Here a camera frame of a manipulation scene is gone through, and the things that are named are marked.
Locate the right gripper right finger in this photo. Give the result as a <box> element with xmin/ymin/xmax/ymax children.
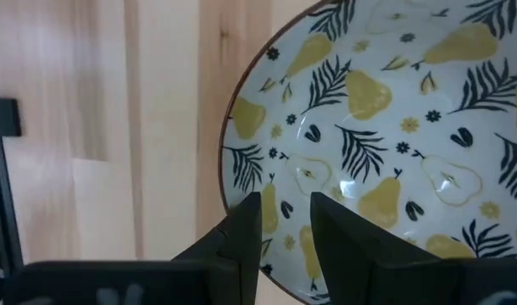
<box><xmin>309</xmin><ymin>191</ymin><xmax>440</xmax><ymax>305</ymax></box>

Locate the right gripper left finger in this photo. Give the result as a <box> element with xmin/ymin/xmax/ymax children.
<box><xmin>171</xmin><ymin>191</ymin><xmax>263</xmax><ymax>305</ymax></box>

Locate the yellow ceramic bowl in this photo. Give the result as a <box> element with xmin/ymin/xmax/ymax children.
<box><xmin>218</xmin><ymin>0</ymin><xmax>517</xmax><ymax>305</ymax></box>

